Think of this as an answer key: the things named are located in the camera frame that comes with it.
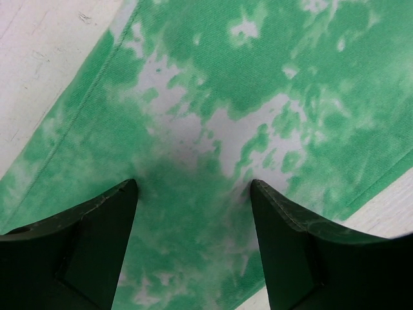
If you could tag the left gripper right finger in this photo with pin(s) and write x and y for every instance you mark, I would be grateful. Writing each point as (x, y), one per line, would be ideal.
(310, 262)

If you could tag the green tie-dye trousers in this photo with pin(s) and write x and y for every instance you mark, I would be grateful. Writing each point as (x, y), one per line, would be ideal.
(194, 100)

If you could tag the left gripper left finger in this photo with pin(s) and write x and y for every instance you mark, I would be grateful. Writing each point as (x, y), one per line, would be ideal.
(73, 259)

